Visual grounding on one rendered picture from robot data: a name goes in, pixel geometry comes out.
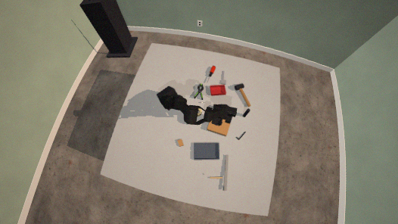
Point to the red shallow tray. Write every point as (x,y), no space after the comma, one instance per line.
(217,89)

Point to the light wooden board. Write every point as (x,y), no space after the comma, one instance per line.
(222,130)

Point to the red-handled screwdriver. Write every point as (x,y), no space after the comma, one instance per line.
(212,71)

